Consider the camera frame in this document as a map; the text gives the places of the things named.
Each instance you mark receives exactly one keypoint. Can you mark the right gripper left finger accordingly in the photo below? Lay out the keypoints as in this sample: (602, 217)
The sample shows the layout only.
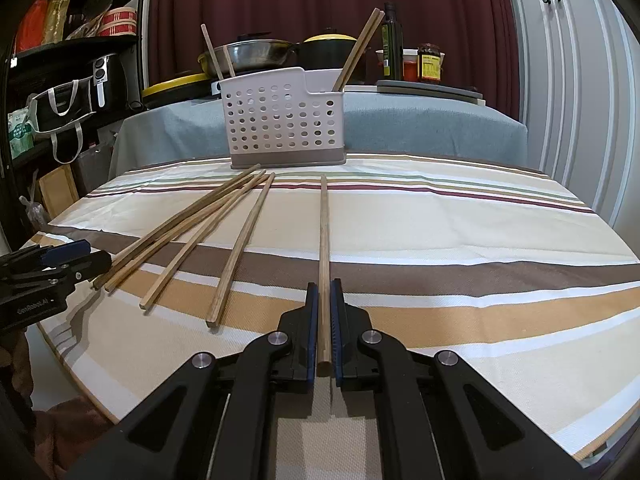
(297, 361)

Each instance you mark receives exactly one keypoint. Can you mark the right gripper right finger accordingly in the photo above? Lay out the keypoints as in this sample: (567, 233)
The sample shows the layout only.
(353, 370)

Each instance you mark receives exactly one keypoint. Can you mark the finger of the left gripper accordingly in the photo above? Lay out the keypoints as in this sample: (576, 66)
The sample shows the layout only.
(61, 254)

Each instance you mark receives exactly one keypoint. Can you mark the white perforated utensil caddy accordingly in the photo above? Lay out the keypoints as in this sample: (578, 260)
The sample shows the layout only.
(284, 118)

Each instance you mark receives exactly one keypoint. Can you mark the green white packet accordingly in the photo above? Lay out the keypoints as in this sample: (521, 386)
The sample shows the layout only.
(20, 132)

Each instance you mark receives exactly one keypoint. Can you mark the black white tote bag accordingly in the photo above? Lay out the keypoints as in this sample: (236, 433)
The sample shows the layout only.
(62, 108)

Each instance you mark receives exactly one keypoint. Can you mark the light blue tablecloth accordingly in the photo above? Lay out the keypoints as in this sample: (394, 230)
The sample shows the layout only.
(373, 122)

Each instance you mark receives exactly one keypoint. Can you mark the black air fryer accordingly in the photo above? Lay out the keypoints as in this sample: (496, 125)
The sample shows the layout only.
(110, 88)

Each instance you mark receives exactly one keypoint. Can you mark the striped tablecloth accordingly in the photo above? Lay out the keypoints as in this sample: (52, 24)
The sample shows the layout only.
(502, 265)

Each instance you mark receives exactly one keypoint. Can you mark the yellow black flat pan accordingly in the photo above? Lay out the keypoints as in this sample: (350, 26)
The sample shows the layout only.
(184, 88)

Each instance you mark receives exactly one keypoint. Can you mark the black shelf unit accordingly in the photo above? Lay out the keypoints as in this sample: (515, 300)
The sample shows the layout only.
(32, 71)

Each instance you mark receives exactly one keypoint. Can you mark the orange package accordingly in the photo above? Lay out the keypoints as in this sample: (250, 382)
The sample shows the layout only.
(30, 31)

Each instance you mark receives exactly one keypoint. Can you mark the red white round tin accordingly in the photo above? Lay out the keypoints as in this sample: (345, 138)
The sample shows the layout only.
(118, 22)

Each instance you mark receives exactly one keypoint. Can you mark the gold package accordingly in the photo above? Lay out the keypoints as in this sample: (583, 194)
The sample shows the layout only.
(54, 23)

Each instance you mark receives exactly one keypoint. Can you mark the chopstick in caddy left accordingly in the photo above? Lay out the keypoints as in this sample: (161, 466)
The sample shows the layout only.
(211, 51)

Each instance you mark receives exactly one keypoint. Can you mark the chopstick in caddy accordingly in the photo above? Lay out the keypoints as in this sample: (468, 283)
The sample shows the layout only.
(211, 51)
(356, 52)

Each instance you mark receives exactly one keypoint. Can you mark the steel wok with lid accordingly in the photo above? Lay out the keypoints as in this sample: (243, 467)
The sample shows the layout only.
(250, 54)

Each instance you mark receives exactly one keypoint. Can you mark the grey tray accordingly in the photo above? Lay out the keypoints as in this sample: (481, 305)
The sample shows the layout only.
(437, 91)

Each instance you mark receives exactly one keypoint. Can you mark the black pot yellow lid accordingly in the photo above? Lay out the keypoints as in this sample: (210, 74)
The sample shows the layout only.
(325, 51)

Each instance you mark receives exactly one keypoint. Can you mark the red container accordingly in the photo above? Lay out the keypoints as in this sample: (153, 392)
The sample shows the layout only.
(409, 64)

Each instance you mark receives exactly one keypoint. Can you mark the sauce jar yellow label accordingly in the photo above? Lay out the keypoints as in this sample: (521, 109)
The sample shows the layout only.
(429, 63)

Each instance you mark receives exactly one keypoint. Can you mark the chopstick in caddy right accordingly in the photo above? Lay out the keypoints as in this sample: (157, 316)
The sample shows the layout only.
(356, 52)

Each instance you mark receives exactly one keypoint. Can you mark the dark olive oil bottle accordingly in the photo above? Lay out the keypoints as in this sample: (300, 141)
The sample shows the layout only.
(392, 44)

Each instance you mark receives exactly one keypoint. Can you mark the maroon curtain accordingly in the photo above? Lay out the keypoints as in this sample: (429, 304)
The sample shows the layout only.
(478, 37)

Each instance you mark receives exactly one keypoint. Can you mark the white cabinet doors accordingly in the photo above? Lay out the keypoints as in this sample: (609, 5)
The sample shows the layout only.
(579, 77)

